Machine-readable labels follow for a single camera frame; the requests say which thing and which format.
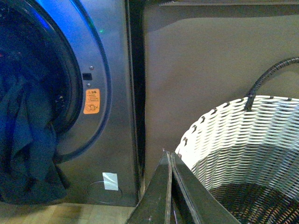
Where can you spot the right gripper black camera left finger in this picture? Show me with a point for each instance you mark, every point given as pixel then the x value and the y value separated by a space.
pixel 155 205

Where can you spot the right gripper black camera right finger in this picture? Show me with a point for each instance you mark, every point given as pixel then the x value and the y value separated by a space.
pixel 191 202

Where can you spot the dark navy garment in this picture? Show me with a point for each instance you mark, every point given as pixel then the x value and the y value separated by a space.
pixel 28 174

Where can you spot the grey front-load washing machine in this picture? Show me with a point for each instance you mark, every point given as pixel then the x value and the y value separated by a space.
pixel 79 45

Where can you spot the white tape patch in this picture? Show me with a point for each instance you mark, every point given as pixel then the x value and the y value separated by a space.
pixel 110 181

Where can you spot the white woven laundry basket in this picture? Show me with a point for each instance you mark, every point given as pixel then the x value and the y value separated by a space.
pixel 248 160

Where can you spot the orange warning sticker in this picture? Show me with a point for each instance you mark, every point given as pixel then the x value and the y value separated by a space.
pixel 92 101

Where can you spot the black corrugated basket handle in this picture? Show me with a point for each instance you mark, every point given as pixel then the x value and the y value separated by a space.
pixel 264 77

